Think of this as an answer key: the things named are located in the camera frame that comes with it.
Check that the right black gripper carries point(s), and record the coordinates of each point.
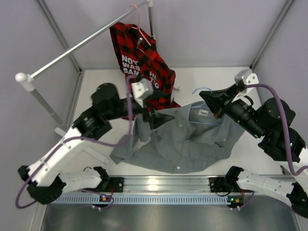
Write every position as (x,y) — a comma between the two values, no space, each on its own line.
(217,100)

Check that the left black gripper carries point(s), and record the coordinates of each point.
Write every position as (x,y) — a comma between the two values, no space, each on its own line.
(156,119)

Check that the grey button shirt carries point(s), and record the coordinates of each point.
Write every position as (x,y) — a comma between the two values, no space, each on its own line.
(192,141)

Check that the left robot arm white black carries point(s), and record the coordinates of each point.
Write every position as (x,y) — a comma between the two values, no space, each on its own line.
(44,180)

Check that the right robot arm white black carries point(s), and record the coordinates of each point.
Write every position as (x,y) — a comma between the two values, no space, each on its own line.
(270,122)

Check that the red black plaid shirt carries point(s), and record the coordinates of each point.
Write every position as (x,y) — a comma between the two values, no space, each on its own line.
(137,54)

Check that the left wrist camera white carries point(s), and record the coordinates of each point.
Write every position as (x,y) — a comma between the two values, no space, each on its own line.
(141,90)

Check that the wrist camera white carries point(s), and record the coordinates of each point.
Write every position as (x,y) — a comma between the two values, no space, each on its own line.
(141,90)
(245,78)

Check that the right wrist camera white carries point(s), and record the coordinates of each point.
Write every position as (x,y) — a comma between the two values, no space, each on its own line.
(245,78)

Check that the aluminium mounting rail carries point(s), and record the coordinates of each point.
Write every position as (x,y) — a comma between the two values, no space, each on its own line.
(177,184)

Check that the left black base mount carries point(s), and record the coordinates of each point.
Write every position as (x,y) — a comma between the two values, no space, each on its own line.
(115,185)

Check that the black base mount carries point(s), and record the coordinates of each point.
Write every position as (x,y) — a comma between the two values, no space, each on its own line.
(217,185)
(115,185)

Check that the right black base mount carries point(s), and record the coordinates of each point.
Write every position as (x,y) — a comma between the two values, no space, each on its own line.
(217,185)

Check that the slotted grey cable duct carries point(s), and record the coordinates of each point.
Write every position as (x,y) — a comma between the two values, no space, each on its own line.
(83,198)

